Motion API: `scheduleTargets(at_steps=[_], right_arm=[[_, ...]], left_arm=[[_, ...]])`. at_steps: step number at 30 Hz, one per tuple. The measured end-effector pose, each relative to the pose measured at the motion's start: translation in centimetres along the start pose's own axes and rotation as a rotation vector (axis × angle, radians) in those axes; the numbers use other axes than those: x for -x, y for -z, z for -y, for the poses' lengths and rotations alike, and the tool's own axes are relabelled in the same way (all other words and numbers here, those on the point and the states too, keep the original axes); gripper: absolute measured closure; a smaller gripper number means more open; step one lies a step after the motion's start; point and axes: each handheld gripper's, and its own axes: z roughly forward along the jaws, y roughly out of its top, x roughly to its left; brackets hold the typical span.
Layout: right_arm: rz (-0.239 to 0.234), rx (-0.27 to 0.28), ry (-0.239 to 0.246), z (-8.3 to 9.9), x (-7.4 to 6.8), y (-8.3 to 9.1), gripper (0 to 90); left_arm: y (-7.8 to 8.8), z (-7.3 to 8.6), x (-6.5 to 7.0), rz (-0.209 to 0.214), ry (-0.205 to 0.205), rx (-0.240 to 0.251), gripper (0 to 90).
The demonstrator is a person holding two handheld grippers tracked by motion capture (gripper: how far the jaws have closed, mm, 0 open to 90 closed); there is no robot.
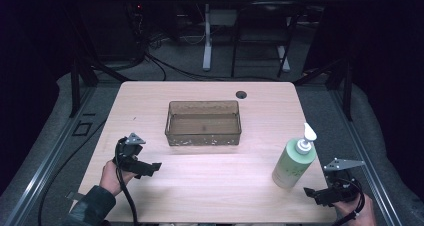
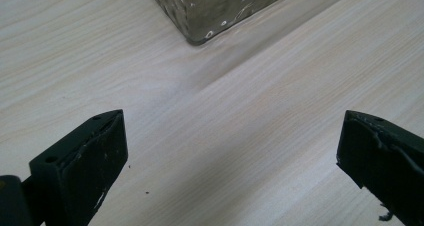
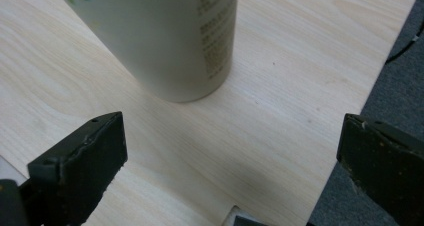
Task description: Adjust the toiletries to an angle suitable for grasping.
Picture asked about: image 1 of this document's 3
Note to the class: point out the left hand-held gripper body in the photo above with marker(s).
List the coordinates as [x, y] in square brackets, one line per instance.
[128, 152]

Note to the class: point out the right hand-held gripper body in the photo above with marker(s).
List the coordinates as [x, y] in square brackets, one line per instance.
[340, 187]

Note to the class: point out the person's left hand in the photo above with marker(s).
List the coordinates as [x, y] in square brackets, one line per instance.
[111, 177]

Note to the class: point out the person's right hand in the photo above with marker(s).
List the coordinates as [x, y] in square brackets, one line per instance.
[358, 214]

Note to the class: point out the green pump bottle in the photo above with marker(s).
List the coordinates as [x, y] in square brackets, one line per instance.
[293, 162]

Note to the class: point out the brown transparent plastic bin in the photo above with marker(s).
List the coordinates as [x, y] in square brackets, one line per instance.
[203, 124]

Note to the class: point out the black metal stand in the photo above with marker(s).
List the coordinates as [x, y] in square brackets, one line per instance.
[78, 82]
[343, 82]

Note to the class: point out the black chair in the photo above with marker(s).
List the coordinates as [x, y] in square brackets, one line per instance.
[263, 29]

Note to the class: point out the aluminium floor rail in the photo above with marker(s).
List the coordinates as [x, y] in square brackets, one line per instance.
[43, 166]
[370, 159]

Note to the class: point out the black square floor frame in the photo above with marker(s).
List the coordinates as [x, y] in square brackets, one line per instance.
[82, 129]

